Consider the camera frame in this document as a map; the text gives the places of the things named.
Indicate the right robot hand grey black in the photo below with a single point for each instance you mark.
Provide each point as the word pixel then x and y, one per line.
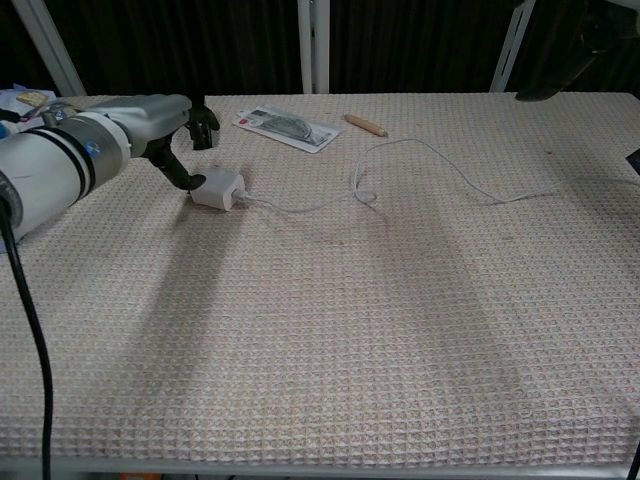
pixel 570 50

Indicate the left robot hand grey black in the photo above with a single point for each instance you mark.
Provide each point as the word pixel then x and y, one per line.
pixel 150 117

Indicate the white charger adapter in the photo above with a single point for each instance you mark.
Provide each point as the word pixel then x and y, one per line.
pixel 217 190

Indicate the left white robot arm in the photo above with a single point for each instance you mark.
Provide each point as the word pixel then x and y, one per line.
pixel 55 170

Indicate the dark pleated curtain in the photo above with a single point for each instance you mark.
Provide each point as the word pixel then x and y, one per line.
pixel 200 45

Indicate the clear plastic packaged item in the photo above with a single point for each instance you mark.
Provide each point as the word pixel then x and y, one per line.
pixel 290 127

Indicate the short wooden stick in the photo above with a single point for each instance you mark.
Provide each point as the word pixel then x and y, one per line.
pixel 365 124

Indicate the beige waffle tablecloth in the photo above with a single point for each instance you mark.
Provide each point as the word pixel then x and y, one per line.
pixel 320 325

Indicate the white metal frame post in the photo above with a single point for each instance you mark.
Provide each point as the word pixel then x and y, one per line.
pixel 510 50
pixel 47 45
pixel 313 45

